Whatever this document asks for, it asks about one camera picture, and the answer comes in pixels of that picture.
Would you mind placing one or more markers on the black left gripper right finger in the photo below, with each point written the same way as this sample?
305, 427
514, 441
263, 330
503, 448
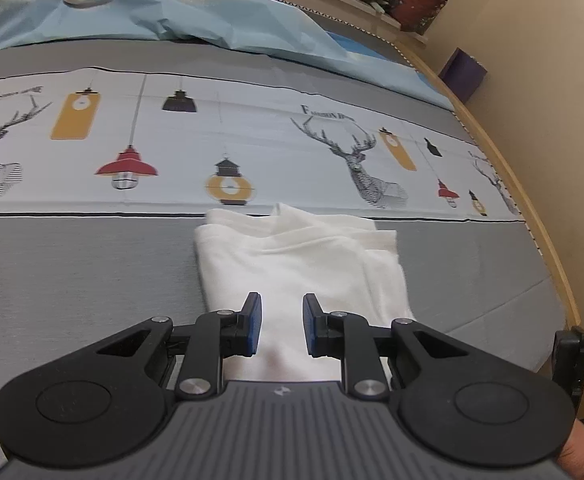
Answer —
458, 401

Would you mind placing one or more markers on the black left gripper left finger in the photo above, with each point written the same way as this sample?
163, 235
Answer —
108, 399

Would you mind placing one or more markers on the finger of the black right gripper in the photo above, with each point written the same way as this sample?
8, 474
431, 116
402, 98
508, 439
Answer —
567, 363

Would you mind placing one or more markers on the white cloth garment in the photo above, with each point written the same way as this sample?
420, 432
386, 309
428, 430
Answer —
346, 261

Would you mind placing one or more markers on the grey patterned bed sheet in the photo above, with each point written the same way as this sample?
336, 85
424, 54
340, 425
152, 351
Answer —
127, 145

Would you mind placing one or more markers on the purple box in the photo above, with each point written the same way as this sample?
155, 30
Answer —
463, 74

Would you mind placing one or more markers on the light blue blanket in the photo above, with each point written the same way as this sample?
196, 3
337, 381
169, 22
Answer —
255, 26

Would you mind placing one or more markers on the wooden bed frame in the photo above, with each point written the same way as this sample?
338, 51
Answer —
528, 115

